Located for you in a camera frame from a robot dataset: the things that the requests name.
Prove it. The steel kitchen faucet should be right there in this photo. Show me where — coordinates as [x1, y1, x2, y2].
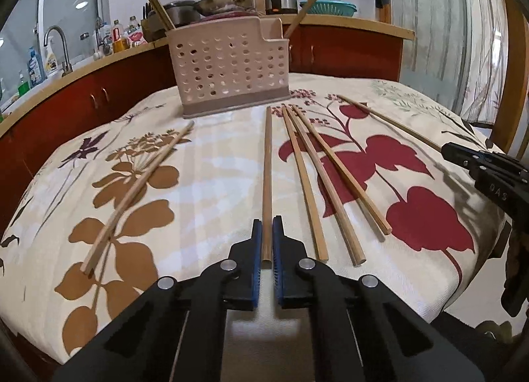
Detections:
[43, 25, 74, 78]

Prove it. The wooden door frame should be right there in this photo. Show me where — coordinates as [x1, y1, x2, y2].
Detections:
[495, 0, 529, 160]

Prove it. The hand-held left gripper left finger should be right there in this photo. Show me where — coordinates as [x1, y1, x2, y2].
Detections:
[52, 219, 264, 382]

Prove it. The long bamboo chopstick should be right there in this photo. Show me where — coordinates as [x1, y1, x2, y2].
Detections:
[261, 105, 274, 261]
[286, 106, 367, 266]
[81, 120, 195, 276]
[282, 105, 330, 261]
[284, 0, 332, 40]
[138, 0, 177, 32]
[338, 95, 443, 151]
[291, 104, 393, 236]

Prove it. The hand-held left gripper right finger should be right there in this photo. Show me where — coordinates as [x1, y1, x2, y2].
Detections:
[271, 215, 484, 382]

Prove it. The red induction cooker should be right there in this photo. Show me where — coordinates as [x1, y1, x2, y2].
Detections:
[202, 10, 258, 19]

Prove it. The grey rice cooker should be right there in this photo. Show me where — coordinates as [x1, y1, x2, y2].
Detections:
[148, 0, 203, 26]

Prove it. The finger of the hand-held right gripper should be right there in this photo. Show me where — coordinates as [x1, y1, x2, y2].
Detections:
[440, 141, 493, 173]

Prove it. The cooking oil bottle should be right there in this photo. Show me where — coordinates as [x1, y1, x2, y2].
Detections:
[112, 20, 127, 53]

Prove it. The pink perforated utensil basket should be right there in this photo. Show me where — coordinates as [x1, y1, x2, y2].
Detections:
[166, 15, 292, 119]

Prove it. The beige kitchen countertop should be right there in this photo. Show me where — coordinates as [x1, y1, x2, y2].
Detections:
[0, 14, 416, 140]

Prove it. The knife block with knives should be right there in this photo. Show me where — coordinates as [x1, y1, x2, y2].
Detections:
[141, 1, 156, 32]

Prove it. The teal plastic colander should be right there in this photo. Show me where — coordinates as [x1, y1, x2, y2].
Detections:
[299, 0, 358, 18]

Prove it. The floral tablecloth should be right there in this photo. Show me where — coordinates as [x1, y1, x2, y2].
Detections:
[0, 71, 509, 366]

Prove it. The sliding glass door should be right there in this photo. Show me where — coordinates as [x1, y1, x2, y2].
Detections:
[387, 0, 468, 115]

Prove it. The translucent white container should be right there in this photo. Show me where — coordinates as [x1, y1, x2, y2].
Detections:
[357, 0, 381, 21]

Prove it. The white cleaner bottle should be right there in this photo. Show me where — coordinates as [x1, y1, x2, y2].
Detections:
[44, 37, 60, 77]

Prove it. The striped curtain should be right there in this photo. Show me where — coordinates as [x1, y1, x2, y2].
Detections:
[458, 0, 510, 127]

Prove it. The blue hand soap bottle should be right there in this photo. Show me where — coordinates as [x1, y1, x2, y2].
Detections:
[26, 47, 46, 86]

